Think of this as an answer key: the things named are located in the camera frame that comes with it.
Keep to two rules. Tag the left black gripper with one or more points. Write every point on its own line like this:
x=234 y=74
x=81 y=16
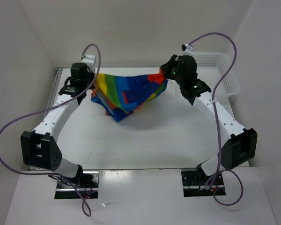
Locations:
x=91 y=73

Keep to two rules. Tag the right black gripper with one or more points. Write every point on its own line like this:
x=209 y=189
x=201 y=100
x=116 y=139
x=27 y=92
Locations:
x=166 y=68

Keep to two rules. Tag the rainbow striped shorts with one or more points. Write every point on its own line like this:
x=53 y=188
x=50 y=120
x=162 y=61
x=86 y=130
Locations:
x=120 y=96

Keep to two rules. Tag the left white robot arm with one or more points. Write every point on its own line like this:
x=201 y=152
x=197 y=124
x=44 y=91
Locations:
x=39 y=146

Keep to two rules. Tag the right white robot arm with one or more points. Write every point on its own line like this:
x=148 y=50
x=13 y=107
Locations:
x=238 y=144

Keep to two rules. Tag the white plastic basket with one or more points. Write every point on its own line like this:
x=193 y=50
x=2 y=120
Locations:
x=211 y=66

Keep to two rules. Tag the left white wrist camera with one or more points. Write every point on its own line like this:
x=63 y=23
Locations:
x=89 y=60

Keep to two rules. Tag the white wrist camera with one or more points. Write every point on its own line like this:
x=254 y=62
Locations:
x=89 y=60
x=187 y=49

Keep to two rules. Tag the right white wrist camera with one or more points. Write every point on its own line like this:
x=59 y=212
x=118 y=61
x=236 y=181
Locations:
x=187 y=49

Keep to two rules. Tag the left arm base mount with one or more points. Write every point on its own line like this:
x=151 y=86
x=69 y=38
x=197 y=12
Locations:
x=88 y=188

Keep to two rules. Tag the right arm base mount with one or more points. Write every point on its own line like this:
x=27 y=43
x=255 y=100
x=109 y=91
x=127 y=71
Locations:
x=193 y=186

